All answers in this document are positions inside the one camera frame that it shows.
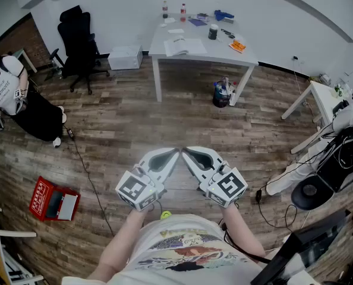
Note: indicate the black office chair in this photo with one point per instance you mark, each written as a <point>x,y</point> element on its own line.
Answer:
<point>75,40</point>

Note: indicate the cola bottle with red label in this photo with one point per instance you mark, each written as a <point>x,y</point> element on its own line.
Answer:
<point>165,10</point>

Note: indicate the white box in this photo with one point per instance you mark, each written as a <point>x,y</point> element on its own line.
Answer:
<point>124,58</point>

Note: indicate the small cardboard box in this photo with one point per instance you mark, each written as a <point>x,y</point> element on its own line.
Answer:
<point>316,78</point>

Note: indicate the person's left forearm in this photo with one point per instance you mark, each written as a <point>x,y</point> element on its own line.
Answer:
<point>120,242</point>

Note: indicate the blue cloth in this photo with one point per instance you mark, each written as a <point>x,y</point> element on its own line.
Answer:
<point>222,14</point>

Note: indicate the orange packet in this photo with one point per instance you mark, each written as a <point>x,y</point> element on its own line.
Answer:
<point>237,46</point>

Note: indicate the grey cardboard box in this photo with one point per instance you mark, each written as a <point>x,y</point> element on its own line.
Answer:
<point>229,20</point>

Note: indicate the black jar with white lid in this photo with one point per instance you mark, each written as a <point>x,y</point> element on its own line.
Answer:
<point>213,33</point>

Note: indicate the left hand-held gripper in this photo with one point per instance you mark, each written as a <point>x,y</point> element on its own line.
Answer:
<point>135,188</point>

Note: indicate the white table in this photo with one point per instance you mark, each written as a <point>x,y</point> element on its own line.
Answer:
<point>195,31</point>

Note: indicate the black round stool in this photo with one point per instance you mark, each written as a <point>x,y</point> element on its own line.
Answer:
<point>310,194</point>

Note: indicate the white and purple wipes packet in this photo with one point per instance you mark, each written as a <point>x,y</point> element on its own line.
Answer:
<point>203,17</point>

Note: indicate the dark blue booklet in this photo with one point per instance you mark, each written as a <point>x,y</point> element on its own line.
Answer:
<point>198,22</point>

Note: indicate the black marker pen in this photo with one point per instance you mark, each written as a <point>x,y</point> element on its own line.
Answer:
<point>225,31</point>

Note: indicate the black waste bin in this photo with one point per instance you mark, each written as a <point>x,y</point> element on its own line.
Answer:
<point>221,98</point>

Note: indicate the red drink bottle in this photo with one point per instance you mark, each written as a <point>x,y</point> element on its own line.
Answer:
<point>183,13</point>

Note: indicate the small white desk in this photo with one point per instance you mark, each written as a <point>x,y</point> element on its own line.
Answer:
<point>322,92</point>

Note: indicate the person's right forearm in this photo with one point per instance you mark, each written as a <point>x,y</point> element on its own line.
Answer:
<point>242,233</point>

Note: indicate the white rack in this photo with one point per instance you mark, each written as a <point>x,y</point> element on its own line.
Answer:
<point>16,234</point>

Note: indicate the white paper napkin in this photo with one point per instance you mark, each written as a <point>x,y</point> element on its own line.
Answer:
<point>170,20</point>

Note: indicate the black power adapter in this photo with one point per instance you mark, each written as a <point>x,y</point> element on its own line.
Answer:
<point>70,133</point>
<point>258,195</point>

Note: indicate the person's white printed T-shirt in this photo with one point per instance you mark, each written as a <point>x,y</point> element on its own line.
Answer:
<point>176,224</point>

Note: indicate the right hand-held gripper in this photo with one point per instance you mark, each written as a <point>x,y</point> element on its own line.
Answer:
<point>228,187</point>

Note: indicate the neon yellow shoe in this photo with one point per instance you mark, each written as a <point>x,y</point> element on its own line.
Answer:
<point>165,215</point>

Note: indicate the crumpled white tissue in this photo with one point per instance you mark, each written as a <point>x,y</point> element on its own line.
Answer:
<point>163,25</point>

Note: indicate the small green plant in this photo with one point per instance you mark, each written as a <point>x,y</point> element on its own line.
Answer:
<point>338,89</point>

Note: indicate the red box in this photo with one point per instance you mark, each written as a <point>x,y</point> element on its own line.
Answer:
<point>38,197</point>

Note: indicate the light teal desk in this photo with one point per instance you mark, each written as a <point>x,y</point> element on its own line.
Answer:
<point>23,53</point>

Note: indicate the white paper slip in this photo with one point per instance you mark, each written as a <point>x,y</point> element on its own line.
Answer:
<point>176,31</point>

